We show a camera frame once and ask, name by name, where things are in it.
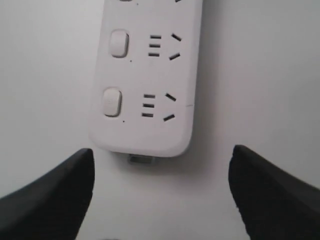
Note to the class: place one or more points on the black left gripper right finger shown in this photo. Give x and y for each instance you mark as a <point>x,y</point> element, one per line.
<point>273,204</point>

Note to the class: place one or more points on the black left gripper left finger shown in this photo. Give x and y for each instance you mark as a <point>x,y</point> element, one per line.
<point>54,206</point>

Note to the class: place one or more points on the white five-outlet power strip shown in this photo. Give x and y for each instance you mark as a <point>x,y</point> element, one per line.
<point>144,86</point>

